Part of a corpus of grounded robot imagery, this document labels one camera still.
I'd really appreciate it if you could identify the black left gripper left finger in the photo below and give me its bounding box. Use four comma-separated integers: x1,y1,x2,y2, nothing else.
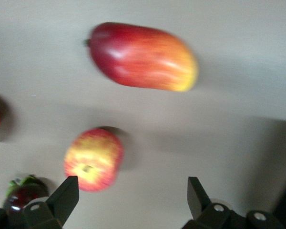
23,176,80,229

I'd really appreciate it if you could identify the red yellow mango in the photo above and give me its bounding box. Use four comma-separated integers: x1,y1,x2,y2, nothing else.
82,22,199,93

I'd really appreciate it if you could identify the red yellow apple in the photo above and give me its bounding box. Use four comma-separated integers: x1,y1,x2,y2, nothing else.
63,128,124,193

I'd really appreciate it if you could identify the brown table cover mat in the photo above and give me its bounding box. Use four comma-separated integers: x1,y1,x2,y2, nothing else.
0,0,286,229

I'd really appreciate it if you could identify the dark purple mangosteen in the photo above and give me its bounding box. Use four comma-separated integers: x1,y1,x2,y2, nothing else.
3,175,50,213

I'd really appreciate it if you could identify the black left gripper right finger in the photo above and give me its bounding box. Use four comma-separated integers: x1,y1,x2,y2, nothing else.
183,176,247,229

